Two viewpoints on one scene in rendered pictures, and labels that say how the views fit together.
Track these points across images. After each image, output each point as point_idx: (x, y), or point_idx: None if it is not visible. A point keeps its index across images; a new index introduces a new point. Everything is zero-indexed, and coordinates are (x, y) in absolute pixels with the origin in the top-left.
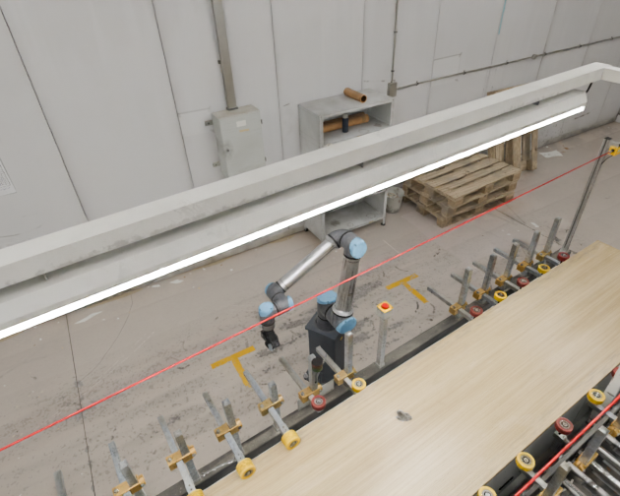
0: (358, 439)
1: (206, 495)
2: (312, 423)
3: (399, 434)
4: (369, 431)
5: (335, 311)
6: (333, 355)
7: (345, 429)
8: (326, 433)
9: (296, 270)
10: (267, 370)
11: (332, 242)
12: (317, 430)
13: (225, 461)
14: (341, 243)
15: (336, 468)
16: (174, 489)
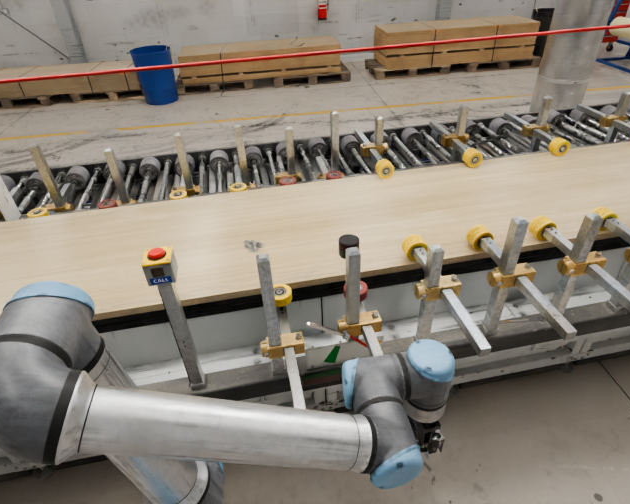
0: (324, 241)
1: (530, 240)
2: (376, 267)
3: (274, 234)
4: (306, 244)
5: (205, 472)
6: None
7: (334, 252)
8: (362, 254)
9: (287, 410)
10: None
11: (90, 378)
12: (372, 259)
13: (508, 325)
14: (70, 354)
15: (365, 227)
16: (582, 315)
